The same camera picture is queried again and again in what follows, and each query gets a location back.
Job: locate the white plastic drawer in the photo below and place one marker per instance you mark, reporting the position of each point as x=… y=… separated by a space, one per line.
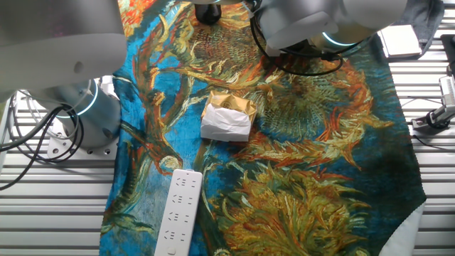
x=272 y=51

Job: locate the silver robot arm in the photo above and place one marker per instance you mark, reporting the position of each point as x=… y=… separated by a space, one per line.
x=53 y=46

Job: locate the gold tissue pack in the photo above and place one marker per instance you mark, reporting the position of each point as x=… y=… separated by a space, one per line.
x=225 y=124

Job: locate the sunflower painting tablecloth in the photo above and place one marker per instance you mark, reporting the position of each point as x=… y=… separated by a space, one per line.
x=302 y=177

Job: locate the white power strip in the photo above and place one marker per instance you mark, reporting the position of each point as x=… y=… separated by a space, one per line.
x=177 y=213

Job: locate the black mesh pen holder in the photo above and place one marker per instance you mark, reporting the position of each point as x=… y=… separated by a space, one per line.
x=208 y=14

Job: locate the white flat pad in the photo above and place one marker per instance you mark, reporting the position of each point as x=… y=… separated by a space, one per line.
x=401 y=41

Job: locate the white fabric sheet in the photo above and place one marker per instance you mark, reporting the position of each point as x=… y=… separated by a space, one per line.
x=403 y=238

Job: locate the dark grey cloth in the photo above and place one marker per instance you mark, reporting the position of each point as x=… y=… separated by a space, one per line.
x=423 y=14

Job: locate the black device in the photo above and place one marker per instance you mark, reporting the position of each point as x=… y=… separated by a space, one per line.
x=449 y=46

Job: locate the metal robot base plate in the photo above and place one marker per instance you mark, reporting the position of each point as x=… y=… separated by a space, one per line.
x=60 y=151

